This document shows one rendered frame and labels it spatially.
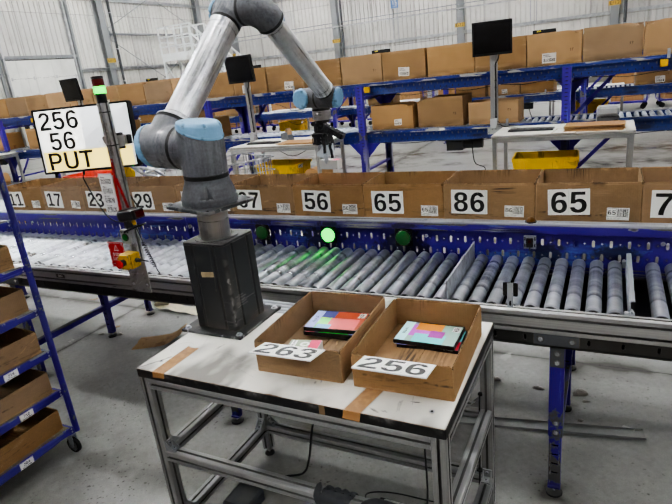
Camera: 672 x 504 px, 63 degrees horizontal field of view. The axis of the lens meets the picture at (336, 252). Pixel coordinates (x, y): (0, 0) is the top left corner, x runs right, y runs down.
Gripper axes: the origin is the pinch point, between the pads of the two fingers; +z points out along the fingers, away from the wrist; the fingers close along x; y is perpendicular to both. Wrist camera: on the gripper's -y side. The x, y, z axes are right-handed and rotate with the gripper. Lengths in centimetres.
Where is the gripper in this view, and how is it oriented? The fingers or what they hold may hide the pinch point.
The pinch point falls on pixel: (330, 160)
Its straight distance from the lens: 276.2
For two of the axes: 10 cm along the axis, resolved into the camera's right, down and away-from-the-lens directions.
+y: -9.0, -0.4, 4.4
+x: -4.3, 3.3, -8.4
